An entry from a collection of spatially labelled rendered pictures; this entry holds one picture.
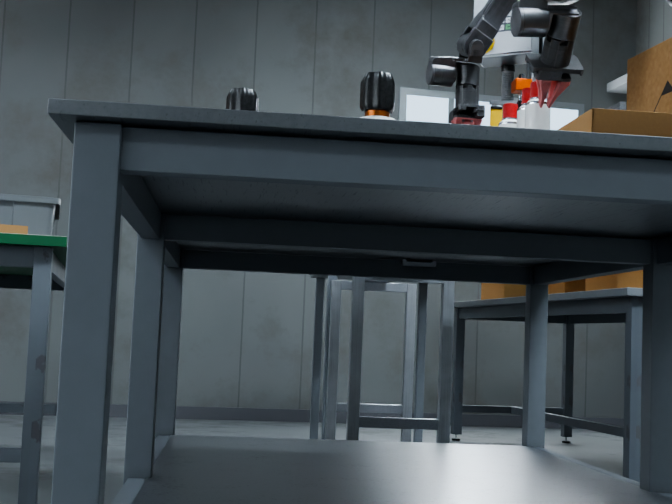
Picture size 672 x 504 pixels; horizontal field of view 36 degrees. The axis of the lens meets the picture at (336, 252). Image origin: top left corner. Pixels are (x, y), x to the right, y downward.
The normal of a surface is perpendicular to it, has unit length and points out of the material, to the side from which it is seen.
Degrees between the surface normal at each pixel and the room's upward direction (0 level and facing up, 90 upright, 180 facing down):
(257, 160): 90
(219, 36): 90
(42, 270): 90
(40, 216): 95
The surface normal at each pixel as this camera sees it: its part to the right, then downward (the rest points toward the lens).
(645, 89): -0.97, -0.06
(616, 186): 0.11, -0.08
